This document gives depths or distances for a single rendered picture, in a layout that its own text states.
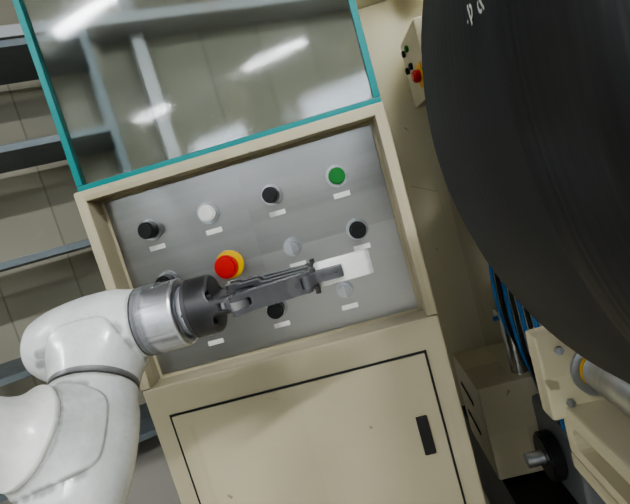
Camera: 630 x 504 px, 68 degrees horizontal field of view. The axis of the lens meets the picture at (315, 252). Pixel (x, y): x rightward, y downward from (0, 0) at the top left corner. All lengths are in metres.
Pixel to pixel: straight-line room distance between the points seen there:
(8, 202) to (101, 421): 2.82
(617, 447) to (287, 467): 0.58
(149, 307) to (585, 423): 0.49
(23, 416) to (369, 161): 0.62
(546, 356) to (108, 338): 0.49
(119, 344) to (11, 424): 0.14
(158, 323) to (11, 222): 2.76
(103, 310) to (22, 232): 2.69
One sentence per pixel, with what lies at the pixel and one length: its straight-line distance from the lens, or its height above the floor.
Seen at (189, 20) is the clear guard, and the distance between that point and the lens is 0.90.
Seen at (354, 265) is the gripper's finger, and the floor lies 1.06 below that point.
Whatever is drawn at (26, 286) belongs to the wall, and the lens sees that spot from 3.30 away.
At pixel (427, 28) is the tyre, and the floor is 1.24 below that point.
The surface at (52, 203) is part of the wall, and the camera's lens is 3.28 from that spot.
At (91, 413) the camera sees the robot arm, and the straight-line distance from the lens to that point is 0.55.
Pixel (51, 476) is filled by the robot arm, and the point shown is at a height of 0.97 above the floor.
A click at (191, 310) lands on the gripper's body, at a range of 0.58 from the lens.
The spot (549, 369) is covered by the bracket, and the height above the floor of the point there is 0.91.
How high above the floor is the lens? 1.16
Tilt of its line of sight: 7 degrees down
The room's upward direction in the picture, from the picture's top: 16 degrees counter-clockwise
